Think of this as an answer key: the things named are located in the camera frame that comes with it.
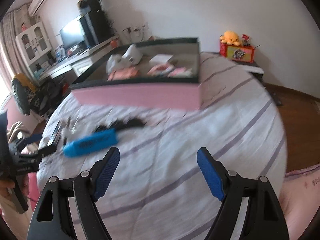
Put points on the white plastic cone device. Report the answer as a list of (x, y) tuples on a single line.
[(133, 55)]

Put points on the black computer tower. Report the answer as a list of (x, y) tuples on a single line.
[(96, 26)]

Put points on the orange cap bottle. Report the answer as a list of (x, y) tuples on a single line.
[(114, 44)]

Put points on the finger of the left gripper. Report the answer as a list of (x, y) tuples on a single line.
[(32, 139), (48, 150)]

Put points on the pink white brick figure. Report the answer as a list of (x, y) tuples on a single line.
[(181, 72)]

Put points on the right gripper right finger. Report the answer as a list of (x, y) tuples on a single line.
[(264, 217)]

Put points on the black office chair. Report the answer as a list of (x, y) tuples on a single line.
[(32, 98)]

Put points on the blue plastic case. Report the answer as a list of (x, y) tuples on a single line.
[(92, 143)]

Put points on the white power adapter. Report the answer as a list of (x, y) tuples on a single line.
[(160, 59)]

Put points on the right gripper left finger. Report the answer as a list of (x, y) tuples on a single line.
[(52, 216)]

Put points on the white glass door cabinet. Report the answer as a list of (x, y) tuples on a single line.
[(33, 43)]

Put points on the red cartoon storage box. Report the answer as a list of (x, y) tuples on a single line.
[(237, 53)]

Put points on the white low side cabinet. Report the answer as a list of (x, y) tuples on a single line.
[(250, 70)]

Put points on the white striped quilt cover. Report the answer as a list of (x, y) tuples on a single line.
[(158, 190)]

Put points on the black speaker box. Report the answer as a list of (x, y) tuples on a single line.
[(86, 6)]

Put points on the pink donut brick model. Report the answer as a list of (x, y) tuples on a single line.
[(161, 70)]

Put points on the pink green storage box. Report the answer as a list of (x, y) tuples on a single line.
[(93, 87)]

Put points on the blue gold long box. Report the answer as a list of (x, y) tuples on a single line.
[(56, 135)]

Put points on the black hair clip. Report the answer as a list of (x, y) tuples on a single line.
[(120, 125)]

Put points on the orange octopus plush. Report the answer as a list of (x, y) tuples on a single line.
[(230, 38)]

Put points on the beige curtain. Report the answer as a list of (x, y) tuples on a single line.
[(11, 59)]

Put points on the clear plastic bottle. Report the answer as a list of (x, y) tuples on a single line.
[(68, 129)]

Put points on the white desk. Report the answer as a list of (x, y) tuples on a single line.
[(82, 60)]

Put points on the rose gold metal cup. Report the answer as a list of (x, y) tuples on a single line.
[(123, 74)]

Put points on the black computer monitor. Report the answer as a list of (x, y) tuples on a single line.
[(73, 35)]

